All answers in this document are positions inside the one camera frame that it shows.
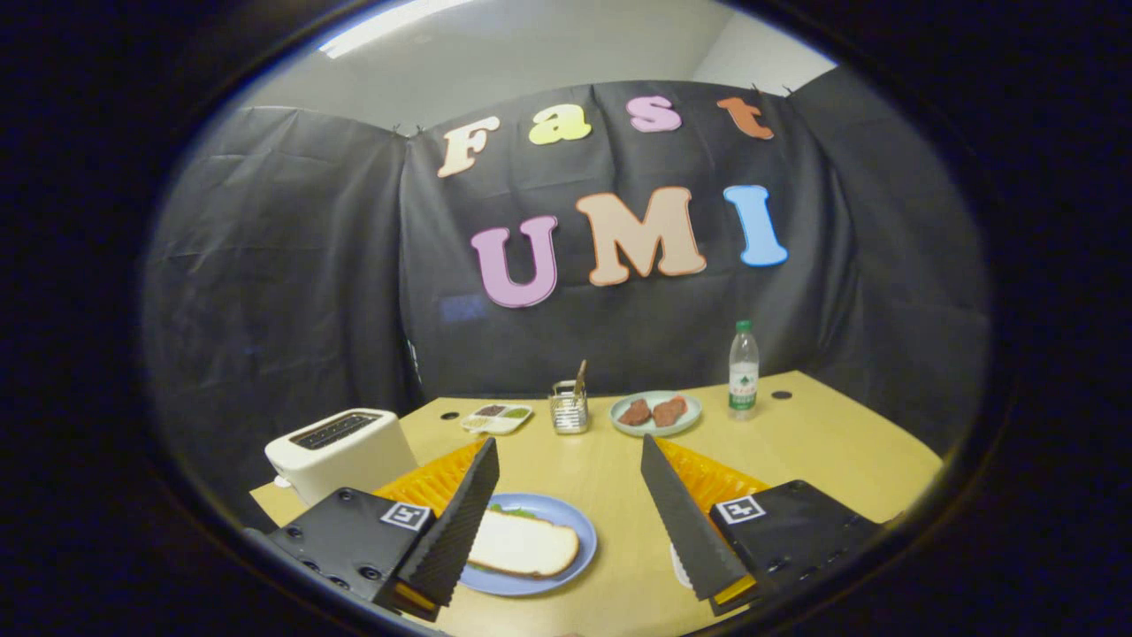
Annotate wire mesh utensil holder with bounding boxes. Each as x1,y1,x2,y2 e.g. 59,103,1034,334
549,380,591,435

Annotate clear plastic water bottle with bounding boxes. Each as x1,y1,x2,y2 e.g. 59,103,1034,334
728,319,761,421

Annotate pale green plate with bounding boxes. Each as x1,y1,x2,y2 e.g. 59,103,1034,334
609,390,703,438

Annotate blue plate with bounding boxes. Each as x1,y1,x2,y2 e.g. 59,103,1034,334
458,492,599,597

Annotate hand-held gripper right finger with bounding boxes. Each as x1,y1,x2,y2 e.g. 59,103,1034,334
640,433,885,618

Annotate white toaster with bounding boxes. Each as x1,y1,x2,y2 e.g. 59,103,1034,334
264,408,419,507

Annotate bread slice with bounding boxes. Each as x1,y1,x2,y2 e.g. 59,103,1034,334
466,508,581,579

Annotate black backdrop cloth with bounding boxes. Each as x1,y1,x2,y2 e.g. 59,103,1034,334
141,66,991,532

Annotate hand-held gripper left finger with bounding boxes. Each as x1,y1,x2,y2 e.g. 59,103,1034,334
265,436,501,623

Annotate white divided sauce tray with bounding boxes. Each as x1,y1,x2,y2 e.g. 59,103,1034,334
460,403,534,435

